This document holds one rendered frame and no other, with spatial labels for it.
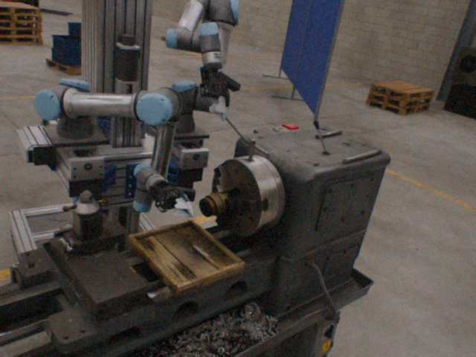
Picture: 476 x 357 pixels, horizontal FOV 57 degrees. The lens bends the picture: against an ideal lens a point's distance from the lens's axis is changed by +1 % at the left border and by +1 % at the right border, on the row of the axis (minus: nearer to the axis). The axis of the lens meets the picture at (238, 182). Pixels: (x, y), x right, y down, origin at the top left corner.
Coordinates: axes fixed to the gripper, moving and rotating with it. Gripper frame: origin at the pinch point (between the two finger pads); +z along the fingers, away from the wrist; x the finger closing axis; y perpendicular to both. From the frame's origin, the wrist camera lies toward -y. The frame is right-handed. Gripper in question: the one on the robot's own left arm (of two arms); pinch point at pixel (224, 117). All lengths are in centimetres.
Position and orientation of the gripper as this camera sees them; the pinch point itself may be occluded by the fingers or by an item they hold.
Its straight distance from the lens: 171.7
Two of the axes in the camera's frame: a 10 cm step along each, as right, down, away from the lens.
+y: -7.7, 1.6, -6.2
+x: 6.3, -0.1, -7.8
